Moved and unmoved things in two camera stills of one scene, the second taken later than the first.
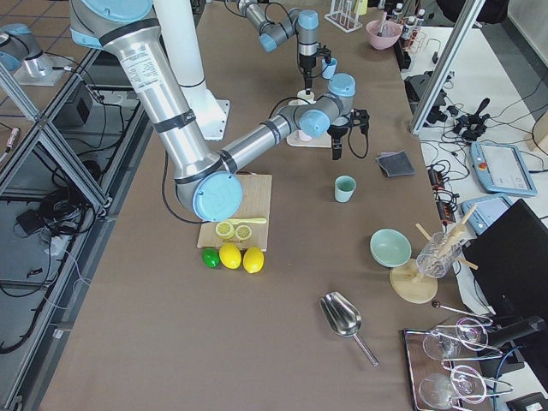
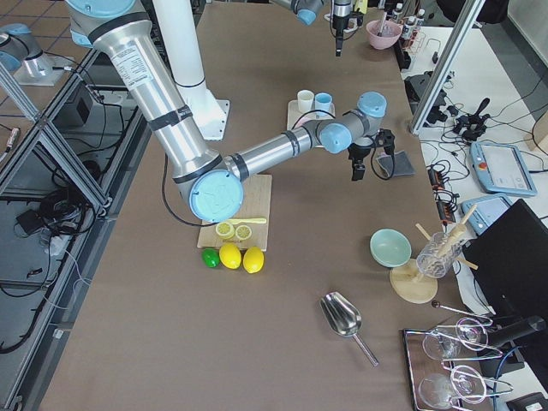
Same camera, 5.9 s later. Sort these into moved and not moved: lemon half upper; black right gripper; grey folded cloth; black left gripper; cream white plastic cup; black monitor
Moved: black left gripper; black right gripper
Not moved: cream white plastic cup; lemon half upper; grey folded cloth; black monitor
